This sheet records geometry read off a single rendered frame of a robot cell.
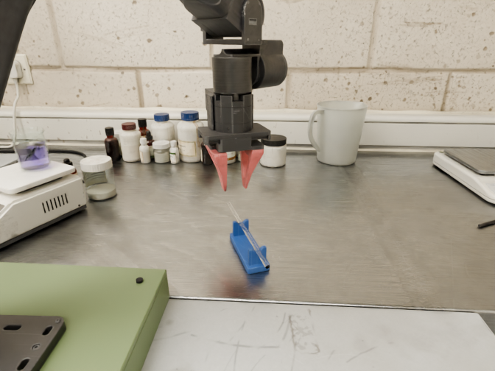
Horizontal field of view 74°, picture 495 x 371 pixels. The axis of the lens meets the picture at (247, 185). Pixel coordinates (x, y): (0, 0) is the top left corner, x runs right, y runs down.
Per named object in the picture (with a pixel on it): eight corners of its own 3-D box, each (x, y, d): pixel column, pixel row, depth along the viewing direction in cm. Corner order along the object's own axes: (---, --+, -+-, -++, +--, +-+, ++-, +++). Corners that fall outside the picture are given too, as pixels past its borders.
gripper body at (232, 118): (197, 138, 53) (194, 90, 50) (257, 133, 56) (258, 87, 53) (205, 149, 47) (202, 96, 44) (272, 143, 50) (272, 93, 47)
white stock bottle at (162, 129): (180, 154, 96) (177, 114, 91) (159, 158, 92) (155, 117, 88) (170, 149, 100) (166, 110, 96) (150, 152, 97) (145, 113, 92)
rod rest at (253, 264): (270, 270, 47) (271, 249, 46) (247, 274, 47) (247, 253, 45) (248, 234, 56) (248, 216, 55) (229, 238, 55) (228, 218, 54)
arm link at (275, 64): (251, 84, 58) (253, 6, 54) (292, 88, 53) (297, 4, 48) (202, 90, 50) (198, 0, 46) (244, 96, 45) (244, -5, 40)
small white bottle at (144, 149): (151, 160, 91) (148, 136, 88) (150, 163, 88) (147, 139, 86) (141, 160, 90) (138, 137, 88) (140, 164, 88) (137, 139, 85)
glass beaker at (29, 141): (12, 174, 59) (-2, 129, 55) (34, 164, 64) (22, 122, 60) (43, 176, 58) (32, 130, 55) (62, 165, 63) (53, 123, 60)
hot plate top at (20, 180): (11, 195, 52) (9, 190, 52) (-30, 181, 57) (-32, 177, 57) (78, 171, 62) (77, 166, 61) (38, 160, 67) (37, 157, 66)
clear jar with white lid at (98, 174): (122, 194, 71) (116, 159, 67) (95, 204, 67) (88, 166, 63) (109, 187, 74) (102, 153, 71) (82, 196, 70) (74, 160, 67)
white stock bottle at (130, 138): (132, 163, 88) (127, 126, 84) (118, 160, 91) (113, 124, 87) (148, 157, 93) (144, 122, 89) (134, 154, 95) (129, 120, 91)
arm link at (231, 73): (237, 94, 54) (236, 48, 51) (264, 97, 50) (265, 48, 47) (205, 99, 49) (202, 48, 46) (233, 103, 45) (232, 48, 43)
